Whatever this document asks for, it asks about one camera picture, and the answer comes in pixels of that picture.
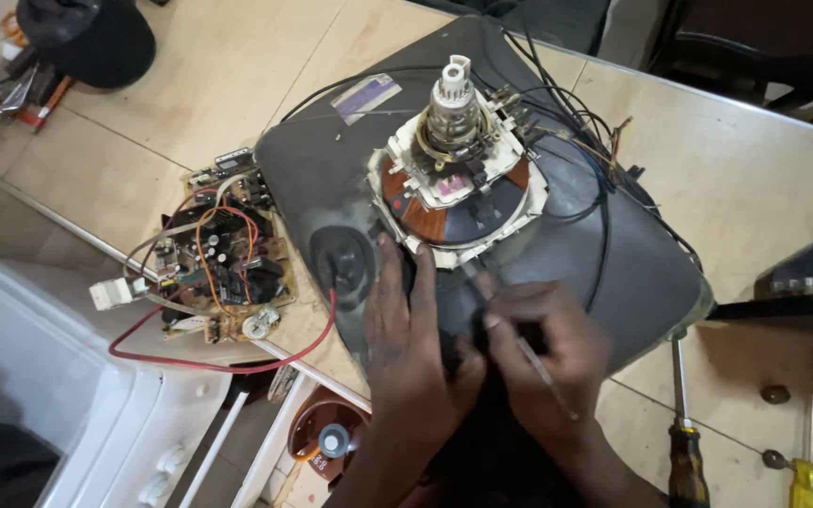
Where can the person's right hand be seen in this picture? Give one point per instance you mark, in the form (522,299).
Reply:
(555,353)

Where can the person's left hand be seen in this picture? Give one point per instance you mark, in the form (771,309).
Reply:
(406,353)

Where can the thin metal probe tool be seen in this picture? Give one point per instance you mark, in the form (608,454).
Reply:
(540,370)

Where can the black rubber anode cap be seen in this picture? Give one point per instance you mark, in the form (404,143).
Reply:
(341,261)

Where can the white copper deflection yoke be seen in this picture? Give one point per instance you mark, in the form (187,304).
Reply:
(449,211)

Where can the grey television picture tube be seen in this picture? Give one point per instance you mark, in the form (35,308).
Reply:
(322,176)

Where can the brown television circuit board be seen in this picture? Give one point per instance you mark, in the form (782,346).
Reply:
(230,261)

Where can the small round metal bolt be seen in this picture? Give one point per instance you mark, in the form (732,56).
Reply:
(774,460)

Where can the glass tube neck white socket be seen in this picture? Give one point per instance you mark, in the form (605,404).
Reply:
(454,106)

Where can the black electronic device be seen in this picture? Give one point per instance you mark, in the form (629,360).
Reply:
(812,272)

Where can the white plastic connector block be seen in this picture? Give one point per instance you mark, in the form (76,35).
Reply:
(113,293)

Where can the white appliance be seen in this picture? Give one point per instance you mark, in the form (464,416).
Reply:
(96,395)

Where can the black chair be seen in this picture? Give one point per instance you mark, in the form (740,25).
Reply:
(752,49)

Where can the heap of small tools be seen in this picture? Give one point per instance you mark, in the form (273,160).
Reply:
(18,92)

